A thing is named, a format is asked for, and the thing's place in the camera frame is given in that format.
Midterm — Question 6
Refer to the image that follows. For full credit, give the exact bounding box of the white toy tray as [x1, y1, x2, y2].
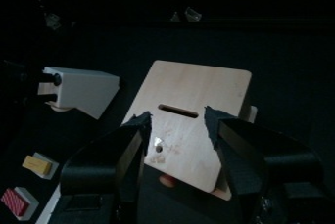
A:
[35, 183, 63, 224]

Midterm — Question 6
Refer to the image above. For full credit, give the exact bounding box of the cream box with red stripe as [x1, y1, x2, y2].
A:
[122, 60, 259, 202]

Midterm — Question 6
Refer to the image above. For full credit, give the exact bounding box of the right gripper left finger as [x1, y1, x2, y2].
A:
[50, 110, 154, 224]

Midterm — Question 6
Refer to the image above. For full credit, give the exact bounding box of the red striped toy block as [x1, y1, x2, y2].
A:
[0, 186, 41, 222]

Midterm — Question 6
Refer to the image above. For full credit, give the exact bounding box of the silver frame clamp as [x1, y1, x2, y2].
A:
[45, 12, 63, 30]
[169, 6, 203, 23]

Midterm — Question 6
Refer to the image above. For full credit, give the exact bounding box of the white toy knife block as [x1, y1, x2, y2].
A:
[38, 66, 122, 120]

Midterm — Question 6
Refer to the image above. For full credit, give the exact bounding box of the yellow toy block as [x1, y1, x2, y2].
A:
[22, 152, 61, 181]

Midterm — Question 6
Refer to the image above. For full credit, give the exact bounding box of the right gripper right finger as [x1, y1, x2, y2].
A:
[203, 105, 335, 224]

